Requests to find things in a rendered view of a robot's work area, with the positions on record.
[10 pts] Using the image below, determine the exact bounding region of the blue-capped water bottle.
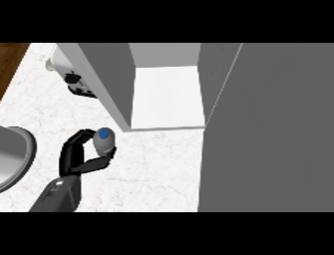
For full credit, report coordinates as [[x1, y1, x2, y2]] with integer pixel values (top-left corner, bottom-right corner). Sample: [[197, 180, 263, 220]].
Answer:
[[92, 127, 117, 156]]

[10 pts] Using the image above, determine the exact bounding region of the white and black small appliance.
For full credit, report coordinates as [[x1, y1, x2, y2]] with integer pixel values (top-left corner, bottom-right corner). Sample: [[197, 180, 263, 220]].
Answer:
[[45, 47, 99, 100]]

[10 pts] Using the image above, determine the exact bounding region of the grey rounded appliance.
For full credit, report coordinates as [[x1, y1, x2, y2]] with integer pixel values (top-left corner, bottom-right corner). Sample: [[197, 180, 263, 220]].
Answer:
[[0, 116, 39, 197]]

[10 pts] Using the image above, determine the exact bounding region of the grey flat cabinet door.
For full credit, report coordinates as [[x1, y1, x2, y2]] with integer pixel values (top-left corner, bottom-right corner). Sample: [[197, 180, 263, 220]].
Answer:
[[195, 43, 334, 213]]

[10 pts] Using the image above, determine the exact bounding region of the grey open cabinet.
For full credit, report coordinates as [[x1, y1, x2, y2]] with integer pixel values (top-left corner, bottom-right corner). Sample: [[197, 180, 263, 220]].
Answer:
[[56, 43, 244, 133]]

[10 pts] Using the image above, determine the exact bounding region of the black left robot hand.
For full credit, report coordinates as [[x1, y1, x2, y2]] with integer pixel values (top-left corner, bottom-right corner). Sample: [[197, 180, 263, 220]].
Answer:
[[58, 128, 119, 177]]

